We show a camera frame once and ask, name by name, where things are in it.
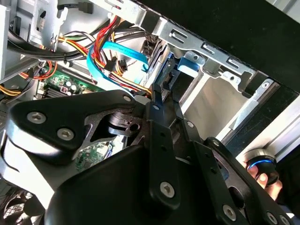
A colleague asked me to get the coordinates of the person's left hand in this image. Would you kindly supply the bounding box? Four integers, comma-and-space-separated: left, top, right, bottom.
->
246, 164, 284, 202

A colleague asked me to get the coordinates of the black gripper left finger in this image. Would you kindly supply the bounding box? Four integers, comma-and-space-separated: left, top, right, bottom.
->
4, 83, 182, 210

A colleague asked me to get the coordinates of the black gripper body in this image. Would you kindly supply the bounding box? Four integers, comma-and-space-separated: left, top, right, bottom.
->
44, 110, 235, 225

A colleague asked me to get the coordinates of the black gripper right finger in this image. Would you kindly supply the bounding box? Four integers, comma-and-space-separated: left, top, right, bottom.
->
172, 93, 294, 225

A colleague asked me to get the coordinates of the hard disk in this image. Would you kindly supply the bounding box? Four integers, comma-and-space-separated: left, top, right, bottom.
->
140, 39, 206, 99

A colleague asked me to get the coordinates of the round black tool blue ring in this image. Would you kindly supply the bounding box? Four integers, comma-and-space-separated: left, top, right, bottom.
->
243, 149, 282, 186

